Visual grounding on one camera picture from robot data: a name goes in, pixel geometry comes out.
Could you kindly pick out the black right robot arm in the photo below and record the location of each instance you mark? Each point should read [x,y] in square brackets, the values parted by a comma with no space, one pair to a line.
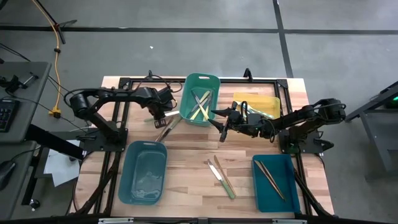
[295,119]

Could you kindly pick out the black round caster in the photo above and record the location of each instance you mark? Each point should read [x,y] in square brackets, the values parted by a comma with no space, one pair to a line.
[35,204]

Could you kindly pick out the black computer keyboard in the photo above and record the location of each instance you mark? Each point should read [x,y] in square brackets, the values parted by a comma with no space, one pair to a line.
[7,115]

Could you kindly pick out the large teal plastic bin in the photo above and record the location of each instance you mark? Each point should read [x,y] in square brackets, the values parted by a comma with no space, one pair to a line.
[143,174]

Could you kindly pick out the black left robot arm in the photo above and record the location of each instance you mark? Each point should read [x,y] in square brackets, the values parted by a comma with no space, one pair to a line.
[124,93]

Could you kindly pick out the black frame clamp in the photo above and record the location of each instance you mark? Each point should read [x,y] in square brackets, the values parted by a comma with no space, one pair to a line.
[150,74]
[247,74]

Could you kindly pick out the black support beam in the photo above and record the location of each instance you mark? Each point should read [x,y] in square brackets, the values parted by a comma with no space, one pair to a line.
[53,141]

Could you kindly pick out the grey desk top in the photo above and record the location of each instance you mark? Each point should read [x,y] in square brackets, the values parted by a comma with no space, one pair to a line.
[31,81]
[18,199]

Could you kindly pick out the blue rectangular plastic bin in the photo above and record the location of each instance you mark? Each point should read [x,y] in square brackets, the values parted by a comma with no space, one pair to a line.
[280,186]

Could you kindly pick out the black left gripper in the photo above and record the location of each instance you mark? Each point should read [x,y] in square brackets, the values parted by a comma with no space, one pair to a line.
[163,99]

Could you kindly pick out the black aluminium rig frame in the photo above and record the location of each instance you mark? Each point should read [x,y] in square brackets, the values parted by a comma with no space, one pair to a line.
[236,81]

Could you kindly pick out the green plastic bin with slot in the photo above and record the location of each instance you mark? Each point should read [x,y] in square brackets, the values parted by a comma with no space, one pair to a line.
[200,81]

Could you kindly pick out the grey side table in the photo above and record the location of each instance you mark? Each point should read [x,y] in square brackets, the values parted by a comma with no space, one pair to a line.
[379,137]

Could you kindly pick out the black tool on desk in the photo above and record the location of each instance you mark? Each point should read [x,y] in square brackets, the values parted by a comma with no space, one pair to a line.
[12,83]

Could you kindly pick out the silver metal bracket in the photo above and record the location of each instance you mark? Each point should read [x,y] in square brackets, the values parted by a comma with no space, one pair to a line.
[115,221]
[289,221]

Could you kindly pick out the yellow translucent plastic tray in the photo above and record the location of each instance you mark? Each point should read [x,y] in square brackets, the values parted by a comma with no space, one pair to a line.
[264,101]

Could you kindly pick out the silver cutlery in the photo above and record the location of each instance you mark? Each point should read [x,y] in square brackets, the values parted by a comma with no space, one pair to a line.
[269,115]

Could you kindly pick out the black computer mouse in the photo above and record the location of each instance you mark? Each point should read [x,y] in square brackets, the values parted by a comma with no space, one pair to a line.
[6,174]

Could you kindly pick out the white paper sheets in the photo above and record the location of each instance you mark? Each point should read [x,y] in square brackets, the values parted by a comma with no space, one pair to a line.
[59,168]

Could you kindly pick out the black tripod stand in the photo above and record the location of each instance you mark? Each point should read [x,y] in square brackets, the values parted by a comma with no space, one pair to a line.
[68,22]

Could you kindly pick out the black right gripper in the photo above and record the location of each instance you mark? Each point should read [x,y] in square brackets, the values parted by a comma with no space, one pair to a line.
[248,123]

